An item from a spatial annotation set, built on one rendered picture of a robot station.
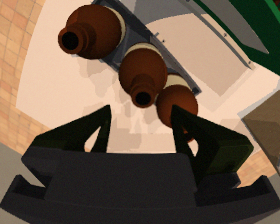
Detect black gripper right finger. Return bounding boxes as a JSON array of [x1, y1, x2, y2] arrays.
[[171, 104, 254, 186]]

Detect green plastic crate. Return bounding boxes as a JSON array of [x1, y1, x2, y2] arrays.
[[193, 0, 280, 76]]

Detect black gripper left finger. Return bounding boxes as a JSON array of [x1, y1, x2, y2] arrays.
[[30, 104, 112, 153]]

